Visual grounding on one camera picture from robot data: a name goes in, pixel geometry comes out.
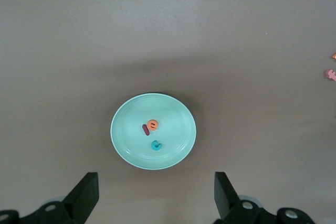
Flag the teal letter c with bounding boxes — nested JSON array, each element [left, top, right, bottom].
[[150, 140, 163, 152]]

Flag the brown table cover sheet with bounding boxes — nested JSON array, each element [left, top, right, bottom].
[[0, 0, 336, 224]]

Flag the orange letter e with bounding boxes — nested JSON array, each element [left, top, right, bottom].
[[145, 119, 160, 132]]

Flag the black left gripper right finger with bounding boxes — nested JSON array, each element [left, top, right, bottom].
[[214, 171, 314, 224]]

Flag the green round plate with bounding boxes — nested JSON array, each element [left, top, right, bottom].
[[110, 92, 197, 170]]

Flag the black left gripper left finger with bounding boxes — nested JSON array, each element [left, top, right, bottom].
[[0, 172, 100, 224]]

